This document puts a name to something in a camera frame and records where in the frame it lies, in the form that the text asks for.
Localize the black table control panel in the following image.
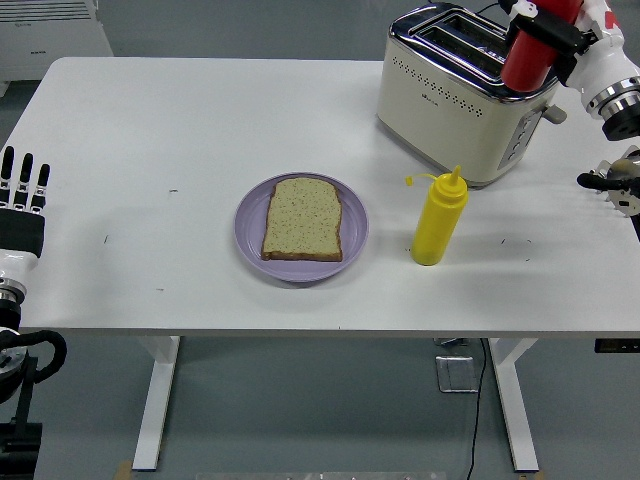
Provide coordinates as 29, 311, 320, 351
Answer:
593, 338, 640, 354

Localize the bread slice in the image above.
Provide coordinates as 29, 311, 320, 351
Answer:
260, 177, 345, 263

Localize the white appliance cabinet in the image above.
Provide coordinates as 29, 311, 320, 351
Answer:
0, 0, 115, 96

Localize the yellow squeeze bottle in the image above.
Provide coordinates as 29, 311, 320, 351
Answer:
403, 165, 470, 267

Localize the purple plate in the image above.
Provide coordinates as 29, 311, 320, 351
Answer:
233, 172, 370, 284

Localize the black power cable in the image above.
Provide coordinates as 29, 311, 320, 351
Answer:
464, 338, 489, 480

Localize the red squeeze bottle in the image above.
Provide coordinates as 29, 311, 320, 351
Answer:
500, 0, 584, 93

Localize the white table leg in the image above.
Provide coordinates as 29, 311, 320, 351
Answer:
487, 337, 540, 473
131, 335, 182, 472

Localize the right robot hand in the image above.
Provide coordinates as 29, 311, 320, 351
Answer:
497, 0, 632, 97

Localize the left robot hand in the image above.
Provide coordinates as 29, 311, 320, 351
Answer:
0, 146, 52, 281

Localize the metal floor socket plate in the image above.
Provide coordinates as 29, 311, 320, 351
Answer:
434, 354, 481, 394

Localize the cream and chrome toaster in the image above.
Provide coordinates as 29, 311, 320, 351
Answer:
375, 2, 568, 190

